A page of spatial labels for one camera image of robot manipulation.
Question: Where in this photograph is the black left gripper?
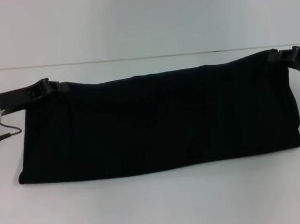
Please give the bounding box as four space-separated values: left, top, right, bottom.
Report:
0 76 70 114

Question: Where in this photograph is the black shirt with FREE print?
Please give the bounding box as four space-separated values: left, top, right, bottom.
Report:
8 46 300 187

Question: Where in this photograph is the grey cable with silver plug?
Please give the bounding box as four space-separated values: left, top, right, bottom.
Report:
0 119 24 150

